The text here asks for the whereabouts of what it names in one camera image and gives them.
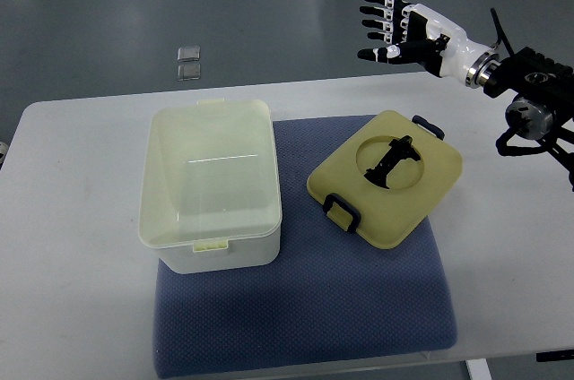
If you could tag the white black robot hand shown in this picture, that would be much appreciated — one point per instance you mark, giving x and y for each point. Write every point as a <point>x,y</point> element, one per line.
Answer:
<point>416,34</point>

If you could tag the yellow box lid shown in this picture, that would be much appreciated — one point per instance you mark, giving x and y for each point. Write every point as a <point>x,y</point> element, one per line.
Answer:
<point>384,180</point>

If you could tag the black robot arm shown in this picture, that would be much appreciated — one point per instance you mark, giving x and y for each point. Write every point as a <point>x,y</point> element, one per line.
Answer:
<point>537,116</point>

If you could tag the white storage box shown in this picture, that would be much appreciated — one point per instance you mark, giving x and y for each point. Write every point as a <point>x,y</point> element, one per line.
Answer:
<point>211,197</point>

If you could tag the upper clear floor plate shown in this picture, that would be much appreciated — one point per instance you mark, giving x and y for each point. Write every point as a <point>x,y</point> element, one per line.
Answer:
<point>189,53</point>

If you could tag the blue grey cushion mat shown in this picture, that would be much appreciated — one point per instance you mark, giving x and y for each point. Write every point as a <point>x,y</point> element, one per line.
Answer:
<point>327,296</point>

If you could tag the white table leg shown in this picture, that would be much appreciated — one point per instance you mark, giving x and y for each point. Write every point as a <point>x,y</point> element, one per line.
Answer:
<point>478,369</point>

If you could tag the white wheel at left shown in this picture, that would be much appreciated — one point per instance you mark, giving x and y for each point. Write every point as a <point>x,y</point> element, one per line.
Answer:
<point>3,150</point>

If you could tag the black table bracket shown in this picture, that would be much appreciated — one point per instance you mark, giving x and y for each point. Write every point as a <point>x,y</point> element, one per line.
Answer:
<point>554,356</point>

